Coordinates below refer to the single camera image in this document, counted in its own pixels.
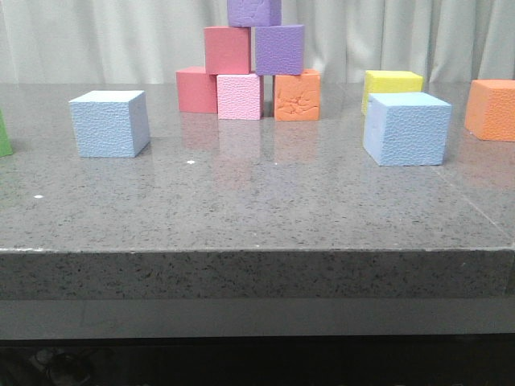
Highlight top purple foam block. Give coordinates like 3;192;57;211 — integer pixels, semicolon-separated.
227;0;282;27

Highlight purple foam block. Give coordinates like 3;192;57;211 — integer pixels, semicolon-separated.
227;0;282;27
255;24;305;76

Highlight red foam block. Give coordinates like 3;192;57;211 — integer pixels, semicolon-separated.
204;27;251;75
175;66;217;113

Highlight light blue foam block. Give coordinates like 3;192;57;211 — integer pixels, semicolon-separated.
69;90;150;158
363;92;452;166

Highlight upper red foam block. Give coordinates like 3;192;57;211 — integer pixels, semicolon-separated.
204;27;251;75

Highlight orange foam block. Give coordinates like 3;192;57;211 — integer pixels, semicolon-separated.
274;69;321;121
464;79;514;142

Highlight white curtain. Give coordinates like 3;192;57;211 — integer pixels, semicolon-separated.
0;0;515;84

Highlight green foam block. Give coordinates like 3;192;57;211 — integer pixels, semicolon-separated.
0;112;13;157

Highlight lower red foam block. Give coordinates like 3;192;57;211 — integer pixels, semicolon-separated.
175;66;217;113

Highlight yellow foam block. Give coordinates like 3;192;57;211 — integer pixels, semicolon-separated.
361;70;424;115

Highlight orange foam block right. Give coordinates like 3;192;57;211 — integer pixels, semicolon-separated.
464;79;514;142

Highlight orange foam block centre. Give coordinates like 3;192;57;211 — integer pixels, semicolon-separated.
274;69;321;121

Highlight pink foam block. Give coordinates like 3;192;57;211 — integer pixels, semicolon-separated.
216;73;263;120

